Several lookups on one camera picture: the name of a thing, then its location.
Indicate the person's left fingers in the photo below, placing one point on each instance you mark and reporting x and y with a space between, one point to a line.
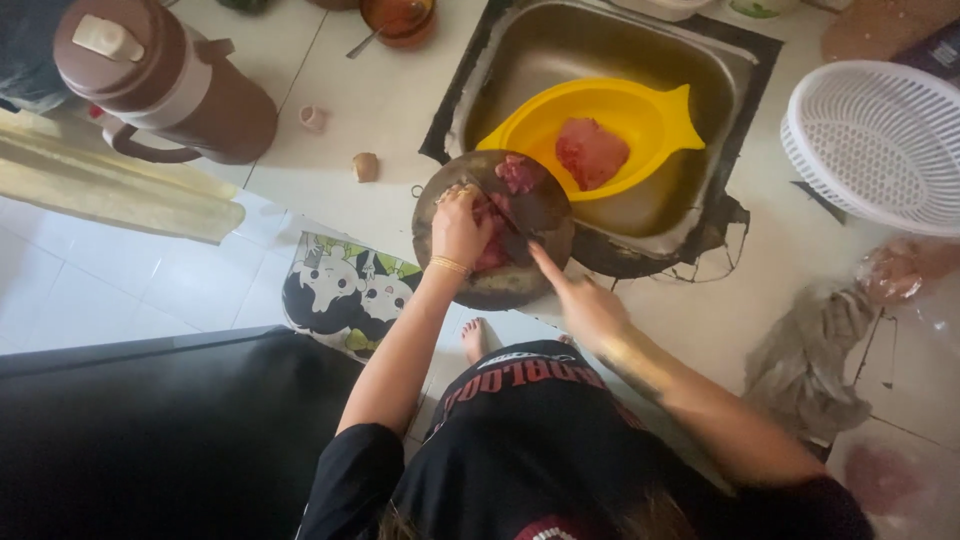
457 194

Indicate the person's foot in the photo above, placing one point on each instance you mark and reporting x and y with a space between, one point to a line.
474 339

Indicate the brown thermos jug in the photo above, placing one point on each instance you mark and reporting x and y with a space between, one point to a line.
187 97

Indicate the large raw meat chunk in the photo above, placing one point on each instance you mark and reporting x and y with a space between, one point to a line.
491 251

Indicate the dark blue garment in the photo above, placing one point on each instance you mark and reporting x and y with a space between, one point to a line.
26 52

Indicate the white bowl with green print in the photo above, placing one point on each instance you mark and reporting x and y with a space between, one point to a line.
761 7

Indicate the pale yellow cloth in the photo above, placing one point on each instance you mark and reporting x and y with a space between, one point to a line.
112 180

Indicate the brown wooden board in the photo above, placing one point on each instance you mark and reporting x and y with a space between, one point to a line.
877 28

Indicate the cartoon print floor mat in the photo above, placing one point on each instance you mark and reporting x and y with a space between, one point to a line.
337 300

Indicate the dark kitchen knife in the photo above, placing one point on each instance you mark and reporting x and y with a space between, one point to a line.
517 236

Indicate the dark box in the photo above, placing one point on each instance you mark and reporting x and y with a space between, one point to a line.
934 56

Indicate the round wooden cutting board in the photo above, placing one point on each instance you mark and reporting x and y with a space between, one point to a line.
517 289

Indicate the small raw meat piece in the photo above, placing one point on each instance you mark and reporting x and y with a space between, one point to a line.
519 174

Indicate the person's left hand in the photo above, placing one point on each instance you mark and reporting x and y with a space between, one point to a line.
456 232

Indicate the orange bowl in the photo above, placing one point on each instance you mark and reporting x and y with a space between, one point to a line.
397 21

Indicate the black cabinet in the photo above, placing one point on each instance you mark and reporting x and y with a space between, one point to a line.
165 435

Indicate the flat raw meat slab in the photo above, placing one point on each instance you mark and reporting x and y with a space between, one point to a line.
591 152

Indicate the yellow plastic basin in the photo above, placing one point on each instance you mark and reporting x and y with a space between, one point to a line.
540 124

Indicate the white plastic colander basket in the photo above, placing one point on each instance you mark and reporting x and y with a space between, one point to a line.
874 142

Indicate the grey rag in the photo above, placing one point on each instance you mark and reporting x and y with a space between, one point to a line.
814 360

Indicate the small pink cap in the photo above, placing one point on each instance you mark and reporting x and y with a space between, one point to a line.
311 118

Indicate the steel sink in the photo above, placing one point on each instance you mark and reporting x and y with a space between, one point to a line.
675 210

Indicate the metal spoon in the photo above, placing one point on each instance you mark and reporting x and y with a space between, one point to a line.
364 45

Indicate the person's right hand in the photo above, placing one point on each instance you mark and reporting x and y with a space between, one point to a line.
592 311

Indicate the clear plastic bag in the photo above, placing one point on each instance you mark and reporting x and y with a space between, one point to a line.
904 274

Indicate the pink plastic bag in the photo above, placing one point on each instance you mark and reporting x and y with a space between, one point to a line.
889 476

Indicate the person's black printed shirt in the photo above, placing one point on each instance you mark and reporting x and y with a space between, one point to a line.
555 450

